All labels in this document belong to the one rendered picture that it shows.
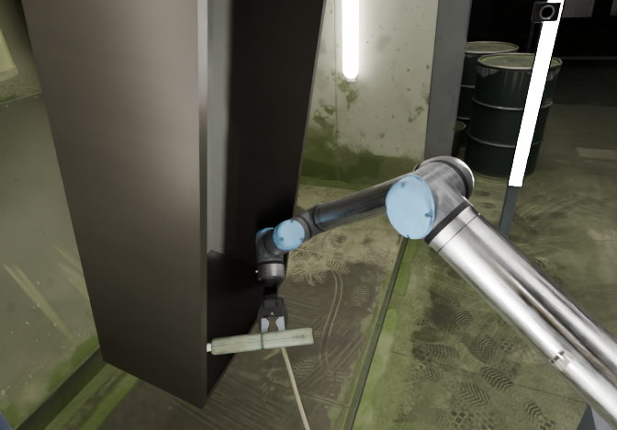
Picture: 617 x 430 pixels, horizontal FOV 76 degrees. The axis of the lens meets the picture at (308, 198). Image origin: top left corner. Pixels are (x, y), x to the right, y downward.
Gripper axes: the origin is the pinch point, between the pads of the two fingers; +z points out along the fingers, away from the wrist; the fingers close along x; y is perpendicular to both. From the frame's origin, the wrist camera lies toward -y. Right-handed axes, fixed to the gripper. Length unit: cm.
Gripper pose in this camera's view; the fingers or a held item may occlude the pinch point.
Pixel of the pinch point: (274, 343)
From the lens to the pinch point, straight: 132.9
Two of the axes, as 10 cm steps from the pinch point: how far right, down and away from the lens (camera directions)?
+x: -10.0, 0.8, -0.3
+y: 0.0, 3.4, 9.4
